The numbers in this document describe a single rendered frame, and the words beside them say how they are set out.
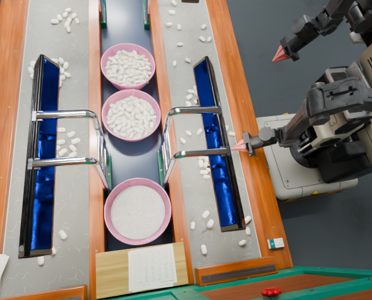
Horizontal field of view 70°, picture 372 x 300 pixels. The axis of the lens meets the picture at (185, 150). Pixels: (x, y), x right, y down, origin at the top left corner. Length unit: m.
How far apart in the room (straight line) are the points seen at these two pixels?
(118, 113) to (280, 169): 1.15
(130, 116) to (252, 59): 1.70
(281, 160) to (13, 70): 1.63
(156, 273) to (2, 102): 0.96
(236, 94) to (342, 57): 2.02
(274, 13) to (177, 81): 2.04
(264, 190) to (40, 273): 0.95
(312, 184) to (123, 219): 1.32
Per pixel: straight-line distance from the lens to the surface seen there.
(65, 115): 0.88
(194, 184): 1.19
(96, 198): 1.13
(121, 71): 1.42
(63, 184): 1.20
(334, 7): 1.19
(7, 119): 1.35
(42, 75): 0.98
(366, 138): 1.73
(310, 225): 2.26
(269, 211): 1.25
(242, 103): 1.40
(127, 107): 1.31
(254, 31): 2.97
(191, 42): 1.60
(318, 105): 0.83
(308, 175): 2.01
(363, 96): 0.85
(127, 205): 1.15
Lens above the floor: 1.86
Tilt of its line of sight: 66 degrees down
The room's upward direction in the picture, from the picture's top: 24 degrees clockwise
